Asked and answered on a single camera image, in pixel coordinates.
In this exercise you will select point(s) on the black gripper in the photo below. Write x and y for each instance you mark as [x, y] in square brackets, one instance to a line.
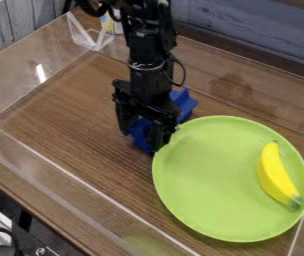
[142, 97]

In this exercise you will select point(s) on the blue cross-shaped block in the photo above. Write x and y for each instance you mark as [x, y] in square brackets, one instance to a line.
[141, 126]

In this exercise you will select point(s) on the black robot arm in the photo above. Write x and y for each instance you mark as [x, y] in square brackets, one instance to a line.
[148, 29]

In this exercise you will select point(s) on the green plate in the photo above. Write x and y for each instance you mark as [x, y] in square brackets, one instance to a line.
[204, 175]

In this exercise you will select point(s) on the white can with label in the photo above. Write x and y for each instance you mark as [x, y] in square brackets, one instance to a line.
[110, 20]

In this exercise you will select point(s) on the clear acrylic front barrier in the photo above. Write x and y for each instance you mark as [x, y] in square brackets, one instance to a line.
[91, 220]

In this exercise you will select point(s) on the yellow toy banana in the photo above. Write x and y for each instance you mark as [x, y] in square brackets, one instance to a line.
[273, 177]

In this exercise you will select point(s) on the clear acrylic corner bracket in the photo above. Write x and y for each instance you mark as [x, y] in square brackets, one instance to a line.
[89, 38]

